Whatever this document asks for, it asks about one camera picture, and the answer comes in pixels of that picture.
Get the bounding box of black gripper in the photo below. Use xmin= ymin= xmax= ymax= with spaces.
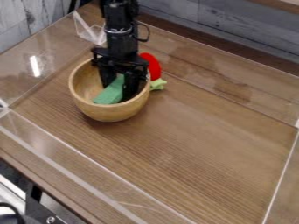
xmin=90 ymin=29 xmax=148 ymax=102

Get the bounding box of green rectangular block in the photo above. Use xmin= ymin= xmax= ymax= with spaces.
xmin=92 ymin=74 xmax=124 ymax=105

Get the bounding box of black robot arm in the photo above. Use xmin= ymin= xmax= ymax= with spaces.
xmin=90 ymin=0 xmax=149 ymax=101

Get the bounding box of brown wooden bowl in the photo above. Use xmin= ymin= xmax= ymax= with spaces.
xmin=68 ymin=59 xmax=151 ymax=123

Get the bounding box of red plush strawberry toy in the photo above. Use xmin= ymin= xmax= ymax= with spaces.
xmin=140 ymin=52 xmax=167 ymax=90

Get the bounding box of clear acrylic corner bracket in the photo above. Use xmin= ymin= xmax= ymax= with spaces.
xmin=72 ymin=11 xmax=107 ymax=46

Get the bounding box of black metal table frame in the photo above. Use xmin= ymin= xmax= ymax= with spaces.
xmin=24 ymin=185 xmax=68 ymax=224

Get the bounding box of black cable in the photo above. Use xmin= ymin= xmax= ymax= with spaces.
xmin=0 ymin=201 xmax=24 ymax=224

